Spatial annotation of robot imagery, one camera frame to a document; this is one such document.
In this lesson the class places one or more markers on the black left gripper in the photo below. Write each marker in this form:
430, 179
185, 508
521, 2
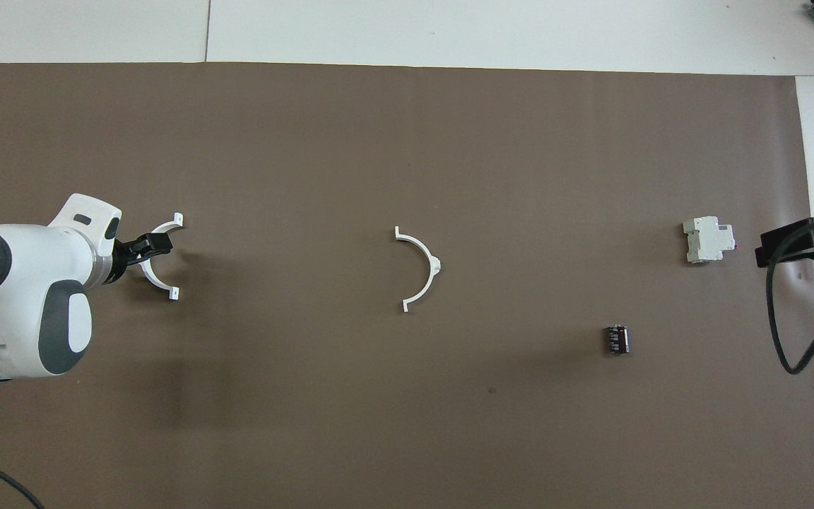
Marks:
121, 260

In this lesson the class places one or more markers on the white half pipe clamp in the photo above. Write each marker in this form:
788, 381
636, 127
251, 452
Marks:
436, 266
175, 292

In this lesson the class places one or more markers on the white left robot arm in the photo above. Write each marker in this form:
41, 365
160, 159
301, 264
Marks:
25, 283

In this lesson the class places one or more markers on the white circuit breaker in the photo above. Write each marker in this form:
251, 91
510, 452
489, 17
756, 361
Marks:
704, 240

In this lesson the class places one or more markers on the brown paper mat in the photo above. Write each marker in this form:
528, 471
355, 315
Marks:
379, 141

